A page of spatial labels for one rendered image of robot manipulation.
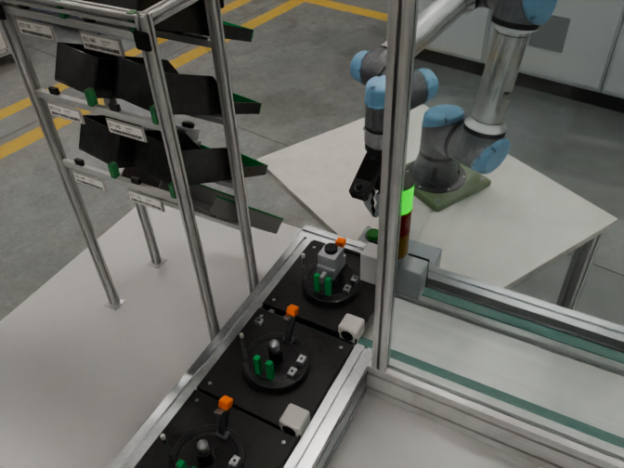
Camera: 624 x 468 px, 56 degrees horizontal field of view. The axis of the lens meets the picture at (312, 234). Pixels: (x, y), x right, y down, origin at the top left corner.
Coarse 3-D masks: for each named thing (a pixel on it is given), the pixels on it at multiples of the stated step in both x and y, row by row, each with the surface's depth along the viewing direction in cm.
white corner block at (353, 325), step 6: (348, 318) 129; (354, 318) 129; (360, 318) 129; (342, 324) 128; (348, 324) 128; (354, 324) 128; (360, 324) 128; (342, 330) 128; (348, 330) 127; (354, 330) 127; (360, 330) 128; (342, 336) 129; (348, 336) 128; (354, 336) 127; (360, 336) 130; (354, 342) 129
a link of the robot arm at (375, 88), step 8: (376, 80) 127; (384, 80) 127; (368, 88) 126; (376, 88) 125; (384, 88) 125; (368, 96) 127; (376, 96) 125; (368, 104) 128; (376, 104) 127; (368, 112) 129; (376, 112) 128; (368, 120) 131; (376, 120) 129; (368, 128) 132; (376, 128) 130
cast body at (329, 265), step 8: (328, 248) 131; (336, 248) 131; (320, 256) 131; (328, 256) 131; (336, 256) 131; (344, 256) 135; (320, 264) 133; (328, 264) 132; (336, 264) 132; (344, 264) 137; (320, 272) 134; (328, 272) 132; (336, 272) 133; (320, 280) 132
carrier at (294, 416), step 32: (224, 352) 126; (256, 352) 123; (288, 352) 123; (320, 352) 125; (224, 384) 120; (256, 384) 118; (288, 384) 117; (320, 384) 119; (256, 416) 115; (288, 416) 112
